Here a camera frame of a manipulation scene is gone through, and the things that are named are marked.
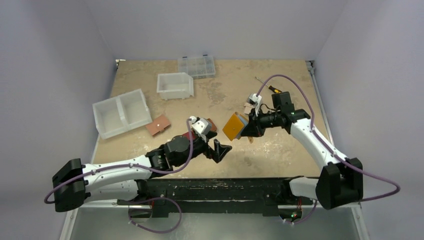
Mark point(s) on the dark red card holder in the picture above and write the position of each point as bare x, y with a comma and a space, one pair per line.
190, 135

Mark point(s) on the orange card holder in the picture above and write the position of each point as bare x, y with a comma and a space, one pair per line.
232, 128

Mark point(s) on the light blue credit card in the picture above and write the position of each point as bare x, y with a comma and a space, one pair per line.
244, 121

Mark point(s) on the white small open bin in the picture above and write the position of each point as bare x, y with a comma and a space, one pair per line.
178, 85

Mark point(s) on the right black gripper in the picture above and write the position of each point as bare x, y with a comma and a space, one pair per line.
252, 124

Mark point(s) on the aluminium frame rail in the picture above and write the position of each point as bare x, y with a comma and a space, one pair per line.
71, 216

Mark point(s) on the yellow black screwdriver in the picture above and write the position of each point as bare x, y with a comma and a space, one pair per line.
270, 87

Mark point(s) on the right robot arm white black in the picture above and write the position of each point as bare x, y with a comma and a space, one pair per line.
337, 184

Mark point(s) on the clear compartment organizer box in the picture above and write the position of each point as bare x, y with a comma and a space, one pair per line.
197, 67

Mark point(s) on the pink tan card holder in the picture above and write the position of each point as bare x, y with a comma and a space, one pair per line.
158, 125

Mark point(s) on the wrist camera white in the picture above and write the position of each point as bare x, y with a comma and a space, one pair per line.
201, 127
255, 100

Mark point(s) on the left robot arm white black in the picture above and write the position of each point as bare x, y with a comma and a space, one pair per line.
76, 184

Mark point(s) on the white two-compartment bin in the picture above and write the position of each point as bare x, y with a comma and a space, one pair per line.
122, 113

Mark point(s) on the brown leather card holder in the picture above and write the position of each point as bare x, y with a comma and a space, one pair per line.
213, 127

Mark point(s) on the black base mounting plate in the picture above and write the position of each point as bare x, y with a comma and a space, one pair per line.
268, 196

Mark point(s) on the beige card holder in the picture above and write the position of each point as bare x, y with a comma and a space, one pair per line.
248, 108

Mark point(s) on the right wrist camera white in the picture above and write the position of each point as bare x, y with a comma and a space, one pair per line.
255, 100

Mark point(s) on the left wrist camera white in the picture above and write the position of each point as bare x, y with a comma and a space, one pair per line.
201, 127

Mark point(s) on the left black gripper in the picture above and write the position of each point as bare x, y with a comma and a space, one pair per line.
219, 149

